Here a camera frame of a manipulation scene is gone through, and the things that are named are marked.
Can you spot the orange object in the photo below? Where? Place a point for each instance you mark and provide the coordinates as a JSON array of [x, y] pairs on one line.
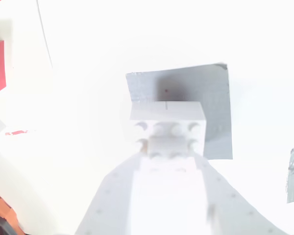
[[5, 210]]

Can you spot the silver tape square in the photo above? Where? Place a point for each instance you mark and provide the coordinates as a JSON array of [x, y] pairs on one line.
[[210, 98]]

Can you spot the white gripper fixed finger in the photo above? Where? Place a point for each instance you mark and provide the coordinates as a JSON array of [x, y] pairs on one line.
[[166, 195]]

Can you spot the white Lego cube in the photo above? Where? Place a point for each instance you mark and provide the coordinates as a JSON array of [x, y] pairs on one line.
[[166, 115]]

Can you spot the red tape strip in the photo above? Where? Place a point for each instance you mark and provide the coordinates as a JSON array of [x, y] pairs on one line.
[[16, 132]]

